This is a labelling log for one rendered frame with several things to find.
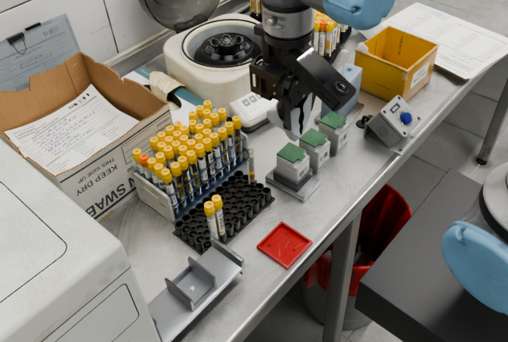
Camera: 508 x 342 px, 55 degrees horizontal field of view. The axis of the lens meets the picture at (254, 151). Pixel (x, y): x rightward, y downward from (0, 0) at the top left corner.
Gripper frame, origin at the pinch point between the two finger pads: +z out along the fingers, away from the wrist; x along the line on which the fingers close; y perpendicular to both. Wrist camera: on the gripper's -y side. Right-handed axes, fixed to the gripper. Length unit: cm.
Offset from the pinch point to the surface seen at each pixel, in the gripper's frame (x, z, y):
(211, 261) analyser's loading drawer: 24.0, 8.7, -0.2
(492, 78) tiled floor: -188, 100, 7
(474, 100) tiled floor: -165, 100, 7
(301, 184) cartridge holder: 1.1, 10.5, -1.4
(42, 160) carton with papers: 27.7, 6.0, 39.0
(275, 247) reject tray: 13.7, 12.6, -5.0
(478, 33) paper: -69, 11, -8
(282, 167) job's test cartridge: 2.0, 7.3, 2.2
